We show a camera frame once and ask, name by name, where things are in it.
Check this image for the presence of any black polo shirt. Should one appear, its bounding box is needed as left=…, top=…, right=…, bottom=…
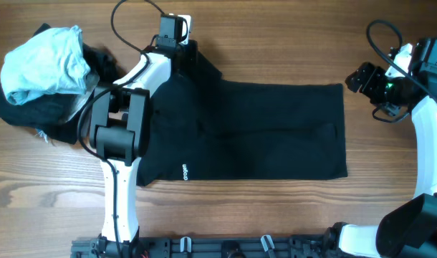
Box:
left=137, top=56, right=347, bottom=186

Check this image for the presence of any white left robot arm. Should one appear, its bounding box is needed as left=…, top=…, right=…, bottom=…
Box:
left=89, top=39, right=198, bottom=255

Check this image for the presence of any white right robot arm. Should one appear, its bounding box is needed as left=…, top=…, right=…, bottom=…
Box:
left=337, top=62, right=437, bottom=257

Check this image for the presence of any light blue crumpled garment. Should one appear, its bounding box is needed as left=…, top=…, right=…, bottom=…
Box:
left=0, top=25, right=99, bottom=105

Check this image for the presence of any black folded garment pile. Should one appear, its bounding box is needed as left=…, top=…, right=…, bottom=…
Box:
left=0, top=24, right=119, bottom=144

